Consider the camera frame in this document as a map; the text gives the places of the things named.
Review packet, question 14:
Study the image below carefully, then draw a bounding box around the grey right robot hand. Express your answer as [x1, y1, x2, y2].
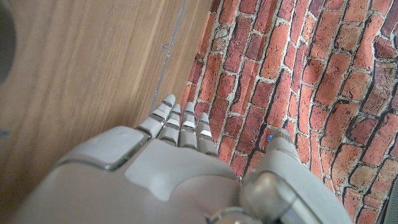
[12, 93, 353, 224]

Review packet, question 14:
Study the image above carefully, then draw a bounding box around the grey tape outline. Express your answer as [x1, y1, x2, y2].
[149, 0, 188, 113]

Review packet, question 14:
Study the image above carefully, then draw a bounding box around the brick print backdrop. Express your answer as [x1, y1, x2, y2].
[180, 0, 398, 224]

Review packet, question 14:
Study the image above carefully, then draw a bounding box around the metal spoon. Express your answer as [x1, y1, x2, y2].
[0, 4, 17, 85]

